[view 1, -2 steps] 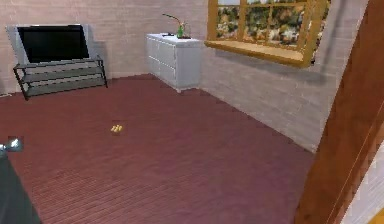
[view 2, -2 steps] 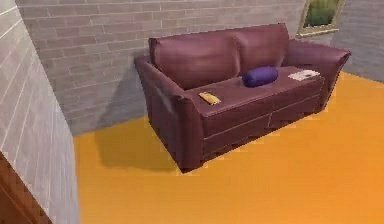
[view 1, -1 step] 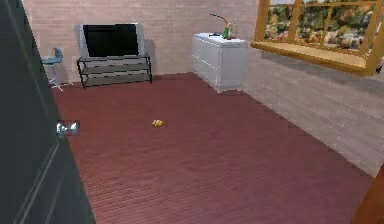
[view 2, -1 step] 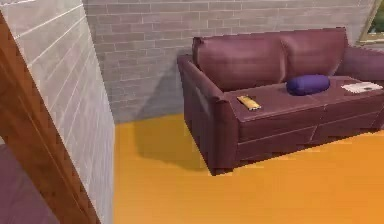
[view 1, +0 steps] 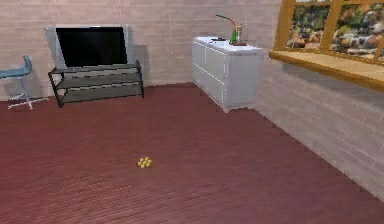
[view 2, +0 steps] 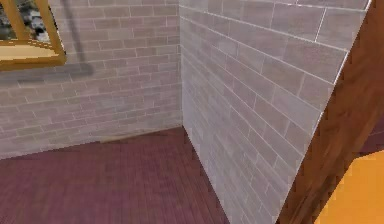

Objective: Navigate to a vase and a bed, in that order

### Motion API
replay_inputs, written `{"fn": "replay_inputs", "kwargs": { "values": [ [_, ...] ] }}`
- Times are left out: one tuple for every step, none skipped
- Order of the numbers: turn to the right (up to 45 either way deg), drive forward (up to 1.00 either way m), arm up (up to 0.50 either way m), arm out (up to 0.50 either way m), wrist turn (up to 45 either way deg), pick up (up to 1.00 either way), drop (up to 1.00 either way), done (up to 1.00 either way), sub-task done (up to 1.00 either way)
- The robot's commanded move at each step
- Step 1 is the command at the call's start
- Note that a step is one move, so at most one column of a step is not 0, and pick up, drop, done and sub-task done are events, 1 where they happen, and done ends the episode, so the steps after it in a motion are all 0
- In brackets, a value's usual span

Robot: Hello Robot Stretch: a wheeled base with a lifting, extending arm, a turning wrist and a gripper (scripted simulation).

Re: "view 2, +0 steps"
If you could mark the yellow wooden framed window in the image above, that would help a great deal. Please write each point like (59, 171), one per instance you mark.
(50, 33)

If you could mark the orange room door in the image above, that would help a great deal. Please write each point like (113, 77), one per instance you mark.
(358, 196)

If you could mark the brown wooden door frame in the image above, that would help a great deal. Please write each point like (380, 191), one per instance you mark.
(346, 126)

